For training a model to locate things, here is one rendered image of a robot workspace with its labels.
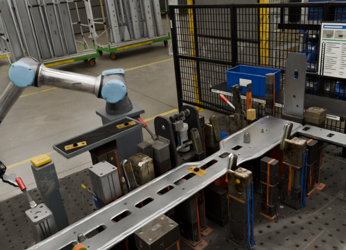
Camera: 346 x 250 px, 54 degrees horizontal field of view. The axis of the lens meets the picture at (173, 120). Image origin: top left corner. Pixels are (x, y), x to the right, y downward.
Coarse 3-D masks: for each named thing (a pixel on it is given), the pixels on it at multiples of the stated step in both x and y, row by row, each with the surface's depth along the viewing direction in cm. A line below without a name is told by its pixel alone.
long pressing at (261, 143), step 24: (264, 120) 179; (240, 144) 157; (264, 144) 155; (216, 168) 140; (144, 192) 129; (168, 192) 127; (192, 192) 126; (96, 216) 118; (144, 216) 116; (48, 240) 109; (72, 240) 108; (96, 240) 107; (120, 240) 107
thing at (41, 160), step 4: (40, 156) 130; (44, 156) 129; (48, 156) 129; (32, 160) 127; (36, 160) 127; (40, 160) 127; (44, 160) 126; (48, 160) 127; (36, 164) 124; (40, 164) 125
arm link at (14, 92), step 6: (36, 60) 165; (12, 84) 170; (6, 90) 171; (12, 90) 170; (18, 90) 171; (6, 96) 171; (12, 96) 172; (18, 96) 174; (0, 102) 172; (6, 102) 172; (12, 102) 174; (0, 108) 173; (6, 108) 174; (0, 114) 174; (6, 114) 177; (0, 120) 177
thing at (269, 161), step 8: (264, 160) 143; (272, 160) 143; (264, 168) 144; (272, 168) 141; (264, 176) 146; (272, 176) 142; (264, 184) 148; (272, 184) 144; (264, 192) 150; (272, 192) 146; (264, 200) 151; (272, 200) 148; (264, 208) 152; (272, 208) 149; (264, 216) 153; (272, 216) 151; (280, 216) 153
